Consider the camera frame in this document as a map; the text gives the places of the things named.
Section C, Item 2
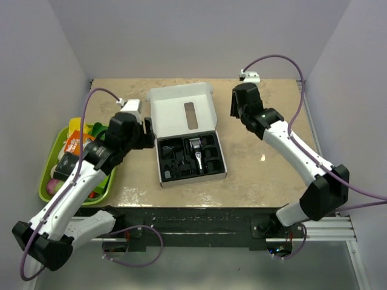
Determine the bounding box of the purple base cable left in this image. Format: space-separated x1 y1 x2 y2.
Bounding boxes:
102 226 164 267

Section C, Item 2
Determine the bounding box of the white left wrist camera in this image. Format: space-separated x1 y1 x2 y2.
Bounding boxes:
116 98 141 122

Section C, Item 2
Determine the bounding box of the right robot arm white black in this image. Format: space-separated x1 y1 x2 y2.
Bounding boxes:
230 83 350 237

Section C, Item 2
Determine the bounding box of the orange razor package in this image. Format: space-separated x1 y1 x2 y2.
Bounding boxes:
63 130 95 155

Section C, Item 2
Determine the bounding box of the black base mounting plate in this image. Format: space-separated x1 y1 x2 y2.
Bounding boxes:
99 207 302 251

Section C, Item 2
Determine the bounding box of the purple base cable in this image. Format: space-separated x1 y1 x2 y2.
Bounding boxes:
102 226 164 267
272 223 308 260

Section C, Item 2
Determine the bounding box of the white cardboard box lid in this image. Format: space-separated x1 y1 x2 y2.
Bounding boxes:
146 82 228 189

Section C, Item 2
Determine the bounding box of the yellow plush toy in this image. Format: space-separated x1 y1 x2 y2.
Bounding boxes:
67 117 91 137

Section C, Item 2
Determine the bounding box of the green plastic tray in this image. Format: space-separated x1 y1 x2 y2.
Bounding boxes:
38 126 117 207

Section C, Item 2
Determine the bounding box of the light green ball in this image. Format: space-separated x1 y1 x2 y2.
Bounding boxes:
54 181 64 192

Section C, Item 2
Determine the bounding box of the black plastic insert tray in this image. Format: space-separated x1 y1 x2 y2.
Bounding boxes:
155 130 227 187

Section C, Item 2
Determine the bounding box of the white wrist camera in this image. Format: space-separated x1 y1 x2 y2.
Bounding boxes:
116 98 141 122
239 69 261 84

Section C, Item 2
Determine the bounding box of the black silver hair clipper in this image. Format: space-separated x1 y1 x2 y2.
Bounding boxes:
189 137 205 175

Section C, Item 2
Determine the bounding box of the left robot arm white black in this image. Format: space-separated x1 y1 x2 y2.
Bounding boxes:
12 112 155 271

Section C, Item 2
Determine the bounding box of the pink ball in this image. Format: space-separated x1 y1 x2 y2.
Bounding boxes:
46 179 60 196

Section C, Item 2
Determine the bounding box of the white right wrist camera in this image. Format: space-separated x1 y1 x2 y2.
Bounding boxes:
239 69 261 84

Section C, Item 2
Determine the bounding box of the green plush toy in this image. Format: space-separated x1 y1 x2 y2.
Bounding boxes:
89 122 108 140

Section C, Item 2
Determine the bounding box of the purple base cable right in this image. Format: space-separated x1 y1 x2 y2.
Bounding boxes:
272 223 308 260

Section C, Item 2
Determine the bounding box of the black product box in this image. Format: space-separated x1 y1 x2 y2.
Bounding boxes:
53 152 79 181

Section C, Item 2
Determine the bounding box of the aluminium frame rail right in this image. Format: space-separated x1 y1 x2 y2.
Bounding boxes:
304 97 370 289

